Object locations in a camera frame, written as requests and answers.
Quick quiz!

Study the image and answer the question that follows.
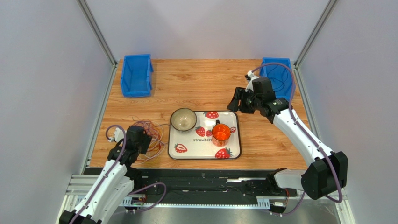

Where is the aluminium front rail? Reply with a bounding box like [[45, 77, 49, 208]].
[[65, 174, 348, 210]]

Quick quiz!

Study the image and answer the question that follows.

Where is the aluminium frame post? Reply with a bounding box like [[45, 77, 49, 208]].
[[77, 0, 118, 174], [294, 0, 356, 224]]

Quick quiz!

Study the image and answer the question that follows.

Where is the right aluminium frame post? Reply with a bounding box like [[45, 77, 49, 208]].
[[294, 0, 356, 224]]

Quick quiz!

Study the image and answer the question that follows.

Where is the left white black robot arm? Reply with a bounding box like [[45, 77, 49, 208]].
[[59, 125, 152, 224]]

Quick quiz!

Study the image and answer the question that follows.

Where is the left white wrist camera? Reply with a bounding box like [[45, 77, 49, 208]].
[[108, 127, 124, 142]]

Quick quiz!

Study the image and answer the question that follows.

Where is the blue plastic bin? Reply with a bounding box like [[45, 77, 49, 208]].
[[259, 57, 293, 101], [120, 54, 154, 98]]

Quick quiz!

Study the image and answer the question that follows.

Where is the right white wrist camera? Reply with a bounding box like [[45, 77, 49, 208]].
[[245, 70, 258, 92]]

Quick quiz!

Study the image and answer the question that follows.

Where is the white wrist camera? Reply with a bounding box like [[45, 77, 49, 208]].
[[108, 127, 124, 142], [245, 70, 258, 92]]

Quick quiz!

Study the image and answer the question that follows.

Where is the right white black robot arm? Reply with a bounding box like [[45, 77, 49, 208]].
[[227, 75, 348, 201]]

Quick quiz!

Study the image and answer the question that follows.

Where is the left purple robot hose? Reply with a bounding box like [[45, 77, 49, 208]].
[[68, 125, 167, 224]]

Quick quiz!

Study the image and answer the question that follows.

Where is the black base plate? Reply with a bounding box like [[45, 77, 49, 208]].
[[134, 168, 298, 205]]

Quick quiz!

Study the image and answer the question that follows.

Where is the left aluminium frame post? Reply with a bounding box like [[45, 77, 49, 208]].
[[77, 0, 118, 174]]

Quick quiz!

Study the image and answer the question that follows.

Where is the orange translucent mug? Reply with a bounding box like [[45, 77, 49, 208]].
[[211, 120, 231, 147]]

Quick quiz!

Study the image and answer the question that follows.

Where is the white strawberry tray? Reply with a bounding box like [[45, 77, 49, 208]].
[[168, 111, 242, 160]]

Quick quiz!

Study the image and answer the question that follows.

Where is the white cable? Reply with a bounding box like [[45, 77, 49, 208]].
[[126, 115, 170, 164]]

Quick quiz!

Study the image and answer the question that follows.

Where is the grey ceramic bowl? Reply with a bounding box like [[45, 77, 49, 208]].
[[170, 108, 197, 132]]

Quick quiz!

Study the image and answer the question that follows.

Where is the left blue plastic bin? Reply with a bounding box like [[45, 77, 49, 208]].
[[120, 54, 154, 98]]

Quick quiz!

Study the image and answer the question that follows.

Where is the orange cable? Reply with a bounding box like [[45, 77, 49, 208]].
[[141, 124, 165, 156]]

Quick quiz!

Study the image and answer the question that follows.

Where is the right blue plastic bin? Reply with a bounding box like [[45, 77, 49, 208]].
[[259, 57, 293, 101]]

